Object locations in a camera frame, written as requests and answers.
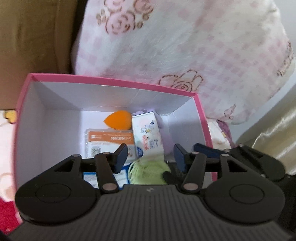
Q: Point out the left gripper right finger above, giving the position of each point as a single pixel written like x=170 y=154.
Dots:
x=229 y=188

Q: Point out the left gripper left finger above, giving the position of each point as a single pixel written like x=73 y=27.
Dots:
x=60 y=195

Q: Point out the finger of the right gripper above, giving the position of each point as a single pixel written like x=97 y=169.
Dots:
x=209 y=152

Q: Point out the blue wet wipes pack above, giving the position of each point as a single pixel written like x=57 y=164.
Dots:
x=97 y=180

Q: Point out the white tissue pack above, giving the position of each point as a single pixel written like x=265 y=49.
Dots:
x=147 y=138

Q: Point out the green yarn ball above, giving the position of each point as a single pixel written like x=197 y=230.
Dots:
x=143 y=172

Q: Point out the gold satin curtain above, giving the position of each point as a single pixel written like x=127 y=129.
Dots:
x=274 y=133

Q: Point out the purple plush toy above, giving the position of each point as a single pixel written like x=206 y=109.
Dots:
x=166 y=138

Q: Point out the bear print blanket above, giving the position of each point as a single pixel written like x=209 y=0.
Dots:
x=10 y=218

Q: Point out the orange white small box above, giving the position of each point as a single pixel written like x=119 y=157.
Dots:
x=99 y=140

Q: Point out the pink cardboard box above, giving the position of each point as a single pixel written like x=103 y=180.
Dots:
x=55 y=110

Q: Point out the orange makeup sponge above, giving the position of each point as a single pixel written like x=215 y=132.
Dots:
x=119 y=120

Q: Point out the pink checkered pillow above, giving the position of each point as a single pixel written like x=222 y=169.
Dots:
x=234 y=54

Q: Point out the brown pillow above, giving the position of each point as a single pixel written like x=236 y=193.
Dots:
x=36 y=37

